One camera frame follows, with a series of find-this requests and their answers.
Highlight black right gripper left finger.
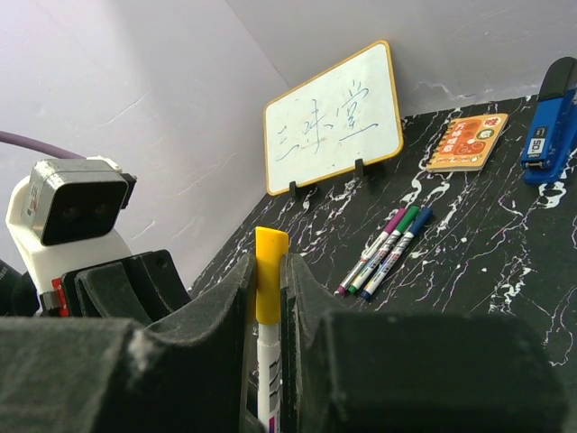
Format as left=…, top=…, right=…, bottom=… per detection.
left=1, top=254, right=256, bottom=432

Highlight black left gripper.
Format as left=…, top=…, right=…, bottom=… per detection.
left=1, top=250, right=189, bottom=326

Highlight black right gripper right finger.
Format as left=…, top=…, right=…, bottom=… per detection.
left=281, top=253, right=568, bottom=432

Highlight white pen yellow tip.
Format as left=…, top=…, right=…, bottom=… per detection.
left=257, top=324, right=281, bottom=433

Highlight yellow pen cap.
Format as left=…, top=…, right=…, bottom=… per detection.
left=255, top=226, right=289, bottom=326

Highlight white pen green tip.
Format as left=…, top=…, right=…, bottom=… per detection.
left=347, top=206, right=419, bottom=294

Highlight white pen purple tip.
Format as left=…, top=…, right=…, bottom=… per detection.
left=334, top=207, right=408, bottom=296

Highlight white pen blue tip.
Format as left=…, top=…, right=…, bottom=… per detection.
left=361, top=207, right=433, bottom=301

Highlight orange notebook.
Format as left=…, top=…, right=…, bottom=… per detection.
left=426, top=113, right=509, bottom=173

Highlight small wood-framed whiteboard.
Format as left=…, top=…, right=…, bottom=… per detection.
left=263, top=41, right=404, bottom=196

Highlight blue whiteboard eraser marker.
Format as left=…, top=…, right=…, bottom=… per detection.
left=520, top=57, right=576, bottom=185

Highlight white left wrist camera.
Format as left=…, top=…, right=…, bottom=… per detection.
left=5, top=157, right=137, bottom=317

